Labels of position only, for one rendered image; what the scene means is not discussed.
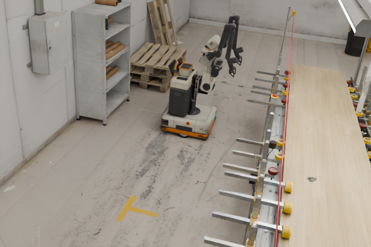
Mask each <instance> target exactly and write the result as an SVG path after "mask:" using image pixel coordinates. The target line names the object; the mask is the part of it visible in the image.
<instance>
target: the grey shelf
mask: <svg viewBox="0 0 371 247"><path fill-rule="evenodd" d="M107 16H108V17H111V18H112V19H113V21H112V22H111V23H109V24H108V30H106V29H105V17H107ZM128 17H129V22H128ZM101 21H102V27H101ZM128 27H129V35H128ZM72 31H73V54H74V65H75V88H76V110H77V120H80V118H79V115H80V116H85V117H90V118H94V119H99V120H103V126H106V125H107V116H108V115H109V114H110V113H111V112H112V111H113V110H114V109H116V108H117V107H118V106H119V105H120V104H121V103H122V102H123V101H124V100H125V99H126V98H127V97H128V99H127V100H126V101H130V41H131V3H130V2H120V3H118V5H117V6H109V5H104V4H96V3H95V2H93V3H91V4H88V5H86V6H83V7H81V8H77V9H75V10H72ZM105 40H107V42H109V41H113V42H114V43H116V42H117V41H120V42H121V44H124V45H125V49H123V50H121V51H120V52H118V53H117V54H115V55H114V56H112V57H111V58H109V59H107V60H105ZM107 65H109V66H111V68H114V67H115V66H118V67H119V70H118V71H117V72H116V73H114V74H113V75H112V76H111V77H110V78H109V79H108V80H106V66H107Z"/></svg>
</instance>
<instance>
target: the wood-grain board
mask: <svg viewBox="0 0 371 247"><path fill-rule="evenodd" d="M289 84H290V86H289V98H288V100H289V101H288V113H287V128H286V137H285V152H284V155H285V157H284V166H283V182H284V183H285V182H286V181H288V182H293V189H292V192H291V193H289V192H285V191H284V188H282V197H281V202H282V203H284V201H287V202H291V203H293V206H292V211H291V214H288V213H283V209H280V221H279V226H281V227H283V225H288V226H291V227H292V229H291V237H290V239H287V238H283V237H281V233H279V236H278V247H371V164H370V161H369V158H368V154H367V150H366V147H365V144H364V140H363V136H362V133H361V129H360V126H359V123H358V119H357V115H356V112H355V109H354V106H353V102H352V98H351V95H350V92H349V89H348V85H347V81H346V77H345V74H344V72H343V71H336V70H332V69H325V68H318V67H311V66H304V65H298V64H293V63H291V68H290V82H289ZM312 176H313V177H316V178H317V179H316V181H315V182H314V181H313V182H310V181H309V180H307V179H306V177H312Z"/></svg>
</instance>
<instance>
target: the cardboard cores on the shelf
mask: <svg viewBox="0 0 371 247"><path fill-rule="evenodd" d="M112 21H113V19H112V18H111V17H108V24H109V23H111V22H112ZM123 49H125V45H124V44H121V42H120V41H117V42H116V43H114V42H113V41H109V42H107V40H106V41H105V60H107V59H109V58H111V57H112V56H114V55H115V54H117V53H118V52H120V51H121V50H123ZM118 70H119V67H118V66H115V67H114V68H111V66H109V65H107V66H106V80H108V79H109V78H110V77H111V76H112V75H113V74H114V73H116V72H117V71H118Z"/></svg>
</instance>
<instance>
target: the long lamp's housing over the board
mask: <svg viewBox="0 0 371 247"><path fill-rule="evenodd" d="M340 1H341V3H342V5H343V7H344V9H345V11H346V13H347V15H348V17H349V19H350V21H351V23H352V25H353V27H354V29H355V33H354V36H361V37H368V38H371V19H370V17H369V16H368V14H367V13H366V12H365V11H364V9H363V8H360V6H361V5H360V4H359V3H358V1H357V0H340Z"/></svg>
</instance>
